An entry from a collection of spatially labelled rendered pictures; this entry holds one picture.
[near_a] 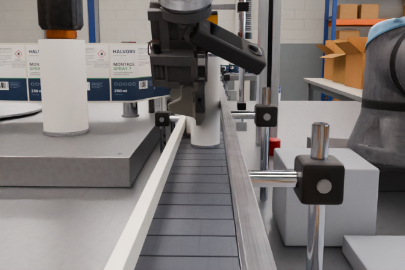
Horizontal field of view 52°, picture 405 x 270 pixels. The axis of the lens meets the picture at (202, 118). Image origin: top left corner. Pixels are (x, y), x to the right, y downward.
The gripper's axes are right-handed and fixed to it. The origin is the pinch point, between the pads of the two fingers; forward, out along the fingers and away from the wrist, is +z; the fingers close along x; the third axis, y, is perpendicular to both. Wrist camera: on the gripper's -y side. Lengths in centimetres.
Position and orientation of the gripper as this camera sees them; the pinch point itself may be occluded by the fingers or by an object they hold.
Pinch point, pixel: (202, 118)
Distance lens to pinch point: 69.4
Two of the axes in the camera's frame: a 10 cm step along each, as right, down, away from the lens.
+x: -0.2, 6.3, -7.8
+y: -10.0, -0.1, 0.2
